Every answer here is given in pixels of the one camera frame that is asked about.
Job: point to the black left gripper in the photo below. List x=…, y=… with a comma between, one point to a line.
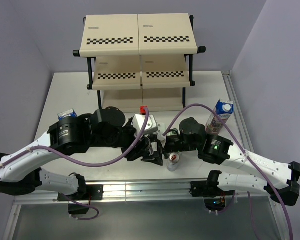
x=142, y=150

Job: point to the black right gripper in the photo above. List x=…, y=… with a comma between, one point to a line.
x=165, y=150

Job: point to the silver energy drink can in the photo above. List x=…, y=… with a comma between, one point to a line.
x=173, y=162

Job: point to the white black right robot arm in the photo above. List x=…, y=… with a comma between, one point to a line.
x=261, y=175

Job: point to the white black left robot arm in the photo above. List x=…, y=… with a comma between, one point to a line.
x=140, y=137

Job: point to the beige three-tier shelf rack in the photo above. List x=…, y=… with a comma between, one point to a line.
x=138, y=60

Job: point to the blue purple berry juice carton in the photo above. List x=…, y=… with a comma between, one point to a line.
x=224, y=110

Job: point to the blue Fontana juice carton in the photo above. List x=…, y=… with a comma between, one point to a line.
x=67, y=113

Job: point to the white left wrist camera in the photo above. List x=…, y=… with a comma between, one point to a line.
x=150, y=127

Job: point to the aluminium mounting rail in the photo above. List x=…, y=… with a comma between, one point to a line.
x=120, y=191

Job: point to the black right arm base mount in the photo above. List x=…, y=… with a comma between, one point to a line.
x=216, y=196

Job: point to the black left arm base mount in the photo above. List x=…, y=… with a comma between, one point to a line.
x=80, y=205

